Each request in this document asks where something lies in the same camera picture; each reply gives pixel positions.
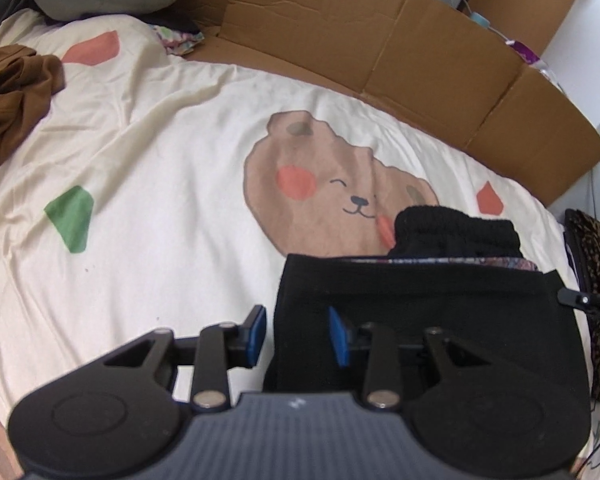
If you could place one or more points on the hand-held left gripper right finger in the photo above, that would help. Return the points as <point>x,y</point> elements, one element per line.
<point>339,337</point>

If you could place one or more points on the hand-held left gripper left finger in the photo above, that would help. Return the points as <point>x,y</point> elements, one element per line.
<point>256,335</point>

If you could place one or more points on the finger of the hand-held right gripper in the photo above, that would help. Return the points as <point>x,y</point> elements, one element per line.
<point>580,300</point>

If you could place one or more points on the black shorts with floral panels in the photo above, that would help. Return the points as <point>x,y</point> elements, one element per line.
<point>430,300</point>

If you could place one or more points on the bear print bedsheet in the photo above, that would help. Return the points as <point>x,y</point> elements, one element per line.
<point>155,160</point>

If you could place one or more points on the purple detergent bag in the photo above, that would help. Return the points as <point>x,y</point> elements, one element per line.
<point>522,50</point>

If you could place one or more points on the blue cap detergent bottle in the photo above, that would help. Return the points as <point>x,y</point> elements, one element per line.
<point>480,20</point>

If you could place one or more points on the small floral cloth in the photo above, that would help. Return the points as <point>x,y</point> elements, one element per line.
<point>180,40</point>

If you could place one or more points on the flattened cardboard sheet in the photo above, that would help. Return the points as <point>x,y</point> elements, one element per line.
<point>330,20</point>

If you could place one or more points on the black flat cloth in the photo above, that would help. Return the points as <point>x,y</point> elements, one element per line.
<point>175,21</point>

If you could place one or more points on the brown garment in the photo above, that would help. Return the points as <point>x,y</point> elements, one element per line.
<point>10,95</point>

